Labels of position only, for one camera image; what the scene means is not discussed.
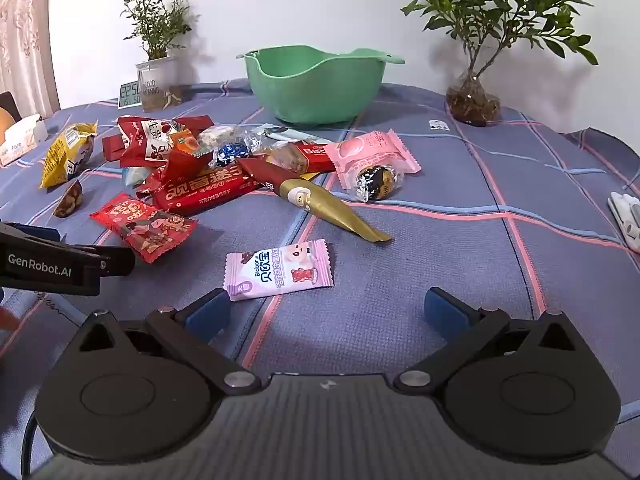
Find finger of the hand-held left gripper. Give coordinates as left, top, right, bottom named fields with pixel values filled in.
left=0, top=233, right=137, bottom=297
left=0, top=221, right=65, bottom=246

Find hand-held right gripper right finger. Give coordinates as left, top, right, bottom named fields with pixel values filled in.
left=394, top=287, right=582, bottom=395

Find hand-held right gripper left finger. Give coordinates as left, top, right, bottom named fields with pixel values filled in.
left=77, top=287, right=262, bottom=396

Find black nut packet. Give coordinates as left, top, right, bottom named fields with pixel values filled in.
left=52, top=179, right=84, bottom=219

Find purple candy packet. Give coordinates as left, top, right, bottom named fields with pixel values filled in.
left=223, top=239, right=334, bottom=302

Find red cartoon print packet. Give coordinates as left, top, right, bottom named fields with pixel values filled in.
left=89, top=192, right=199, bottom=264

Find light blue candy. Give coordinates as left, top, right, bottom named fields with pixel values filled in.
left=121, top=166, right=151, bottom=187

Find red long bar packet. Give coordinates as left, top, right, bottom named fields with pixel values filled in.
left=150, top=164, right=263, bottom=217

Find red packet with white print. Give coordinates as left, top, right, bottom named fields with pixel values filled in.
left=116, top=115, right=216, bottom=167

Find plain red packet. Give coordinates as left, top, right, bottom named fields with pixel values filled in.
left=135, top=147, right=215, bottom=198

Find blue foil candy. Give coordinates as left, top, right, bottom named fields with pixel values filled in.
left=212, top=141, right=251, bottom=170

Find orange candy packet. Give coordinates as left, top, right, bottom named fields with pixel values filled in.
left=169, top=130, right=201, bottom=155

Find clear candy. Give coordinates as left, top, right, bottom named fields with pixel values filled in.
left=244, top=129, right=273, bottom=157

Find cream long drink packet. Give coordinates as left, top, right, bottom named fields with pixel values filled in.
left=260, top=123, right=335, bottom=145

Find green plastic bowl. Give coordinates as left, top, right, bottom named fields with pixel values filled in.
left=236, top=45, right=406, bottom=126

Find blue plaid blanket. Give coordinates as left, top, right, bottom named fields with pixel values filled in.
left=0, top=77, right=640, bottom=411

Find yellow snack packet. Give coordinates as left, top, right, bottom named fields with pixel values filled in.
left=39, top=121, right=99, bottom=189

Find white tissue box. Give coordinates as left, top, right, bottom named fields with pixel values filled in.
left=0, top=114, right=48, bottom=167

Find small dark red packet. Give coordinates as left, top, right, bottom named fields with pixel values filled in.
left=102, top=134, right=126, bottom=162

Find black gold foil ball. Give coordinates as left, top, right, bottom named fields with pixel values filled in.
left=354, top=164, right=404, bottom=204

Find gold and red long packet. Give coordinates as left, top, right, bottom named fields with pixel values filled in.
left=237, top=156, right=394, bottom=246

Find white digital clock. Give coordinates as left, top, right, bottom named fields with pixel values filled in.
left=118, top=81, right=142, bottom=110

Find tan bar in clear wrapper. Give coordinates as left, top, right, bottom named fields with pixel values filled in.
left=267, top=142, right=306, bottom=171

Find pink round snack packet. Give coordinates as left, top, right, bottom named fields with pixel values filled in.
left=324, top=128, right=422, bottom=192

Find red brown biscuit bar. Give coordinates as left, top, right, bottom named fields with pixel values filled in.
left=292, top=141, right=337, bottom=175

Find small plant in glass jar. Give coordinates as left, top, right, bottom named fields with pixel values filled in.
left=120, top=0, right=193, bottom=113

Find pink patterned curtain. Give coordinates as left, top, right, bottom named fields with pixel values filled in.
left=0, top=0, right=62, bottom=123

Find white plastic object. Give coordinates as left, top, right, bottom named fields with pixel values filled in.
left=606, top=191, right=640, bottom=255

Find leafy plant in glass vase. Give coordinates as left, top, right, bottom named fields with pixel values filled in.
left=401, top=0, right=599, bottom=127

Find grey cloth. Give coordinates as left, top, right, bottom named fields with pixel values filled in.
left=560, top=127, right=638, bottom=171

